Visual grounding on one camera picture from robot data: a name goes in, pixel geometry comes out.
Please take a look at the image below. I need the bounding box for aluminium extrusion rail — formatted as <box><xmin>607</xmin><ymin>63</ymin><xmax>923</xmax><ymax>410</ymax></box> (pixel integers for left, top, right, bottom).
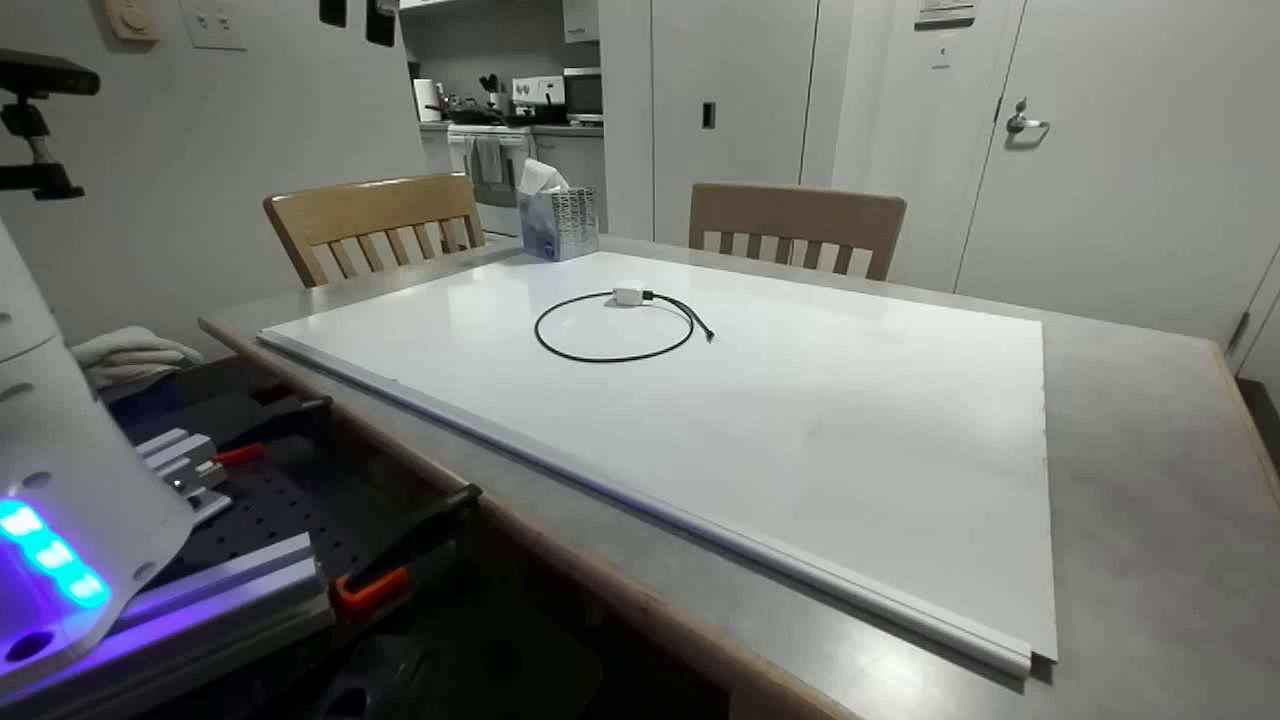
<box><xmin>0</xmin><ymin>528</ymin><xmax>334</xmax><ymax>710</ymax></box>

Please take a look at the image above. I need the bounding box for black charger cable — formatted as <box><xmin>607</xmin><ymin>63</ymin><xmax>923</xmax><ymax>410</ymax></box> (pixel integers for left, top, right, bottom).
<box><xmin>530</xmin><ymin>284</ymin><xmax>721</xmax><ymax>369</ymax></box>

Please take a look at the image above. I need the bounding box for plain white door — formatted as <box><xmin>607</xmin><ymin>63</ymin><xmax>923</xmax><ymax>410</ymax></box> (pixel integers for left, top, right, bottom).
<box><xmin>648</xmin><ymin>0</ymin><xmax>820</xmax><ymax>250</ymax></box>

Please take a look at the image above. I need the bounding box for blue tissue box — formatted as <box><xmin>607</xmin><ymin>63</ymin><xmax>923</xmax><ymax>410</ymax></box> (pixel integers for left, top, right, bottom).
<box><xmin>513</xmin><ymin>155</ymin><xmax>603</xmax><ymax>262</ymax></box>

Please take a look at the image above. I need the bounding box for white robot base blue light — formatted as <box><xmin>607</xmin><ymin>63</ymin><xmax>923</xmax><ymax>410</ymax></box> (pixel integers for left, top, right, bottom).
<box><xmin>0</xmin><ymin>214</ymin><xmax>204</xmax><ymax>671</ymax></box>

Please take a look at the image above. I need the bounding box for black clamp orange handle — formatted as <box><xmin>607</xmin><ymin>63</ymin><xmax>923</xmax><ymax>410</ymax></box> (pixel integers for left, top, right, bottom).
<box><xmin>198</xmin><ymin>438</ymin><xmax>273</xmax><ymax>475</ymax></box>
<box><xmin>328</xmin><ymin>483</ymin><xmax>484</xmax><ymax>632</ymax></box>

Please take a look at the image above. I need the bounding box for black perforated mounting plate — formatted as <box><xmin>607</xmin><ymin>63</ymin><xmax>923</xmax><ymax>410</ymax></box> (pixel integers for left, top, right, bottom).
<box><xmin>103</xmin><ymin>350</ymin><xmax>474</xmax><ymax>591</ymax></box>

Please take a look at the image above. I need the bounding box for silver door lever handle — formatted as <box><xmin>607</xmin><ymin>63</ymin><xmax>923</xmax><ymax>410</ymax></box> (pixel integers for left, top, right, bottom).
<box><xmin>999</xmin><ymin>97</ymin><xmax>1058</xmax><ymax>153</ymax></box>

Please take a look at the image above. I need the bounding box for white wall outlet plate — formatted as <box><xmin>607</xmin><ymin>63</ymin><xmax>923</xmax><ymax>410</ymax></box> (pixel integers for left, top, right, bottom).
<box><xmin>181</xmin><ymin>0</ymin><xmax>251</xmax><ymax>55</ymax></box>

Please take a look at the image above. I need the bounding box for white bundled cloth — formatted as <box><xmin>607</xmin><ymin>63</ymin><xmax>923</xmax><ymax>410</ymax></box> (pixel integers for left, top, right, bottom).
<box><xmin>67</xmin><ymin>322</ymin><xmax>208</xmax><ymax>398</ymax></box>

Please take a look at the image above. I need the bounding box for white kitchen stove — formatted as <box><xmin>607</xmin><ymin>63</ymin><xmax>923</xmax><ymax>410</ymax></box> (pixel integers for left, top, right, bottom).
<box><xmin>442</xmin><ymin>115</ymin><xmax>542</xmax><ymax>211</ymax></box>

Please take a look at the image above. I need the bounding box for black camera on stand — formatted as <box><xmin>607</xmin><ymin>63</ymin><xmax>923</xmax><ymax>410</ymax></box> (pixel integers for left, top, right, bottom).
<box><xmin>0</xmin><ymin>47</ymin><xmax>103</xmax><ymax>205</ymax></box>

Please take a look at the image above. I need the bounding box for wooden slat back chair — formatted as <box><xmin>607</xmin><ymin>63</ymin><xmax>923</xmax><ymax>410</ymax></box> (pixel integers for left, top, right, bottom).
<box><xmin>684</xmin><ymin>179</ymin><xmax>913</xmax><ymax>284</ymax></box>
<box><xmin>262</xmin><ymin>166</ymin><xmax>492</xmax><ymax>296</ymax></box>

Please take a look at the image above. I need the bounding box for round beige thermostat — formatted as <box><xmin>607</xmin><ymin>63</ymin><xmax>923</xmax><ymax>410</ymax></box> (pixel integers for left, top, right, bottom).
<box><xmin>90</xmin><ymin>0</ymin><xmax>167</xmax><ymax>55</ymax></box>

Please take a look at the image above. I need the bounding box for white microwave oven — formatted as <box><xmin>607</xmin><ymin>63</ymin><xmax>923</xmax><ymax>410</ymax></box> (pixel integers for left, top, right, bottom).
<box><xmin>508</xmin><ymin>71</ymin><xmax>571</xmax><ymax>115</ymax></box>

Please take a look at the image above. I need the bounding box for large white board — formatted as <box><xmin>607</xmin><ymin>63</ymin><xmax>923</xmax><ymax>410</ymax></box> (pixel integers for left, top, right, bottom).
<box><xmin>255</xmin><ymin>249</ymin><xmax>1065</xmax><ymax>686</ymax></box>

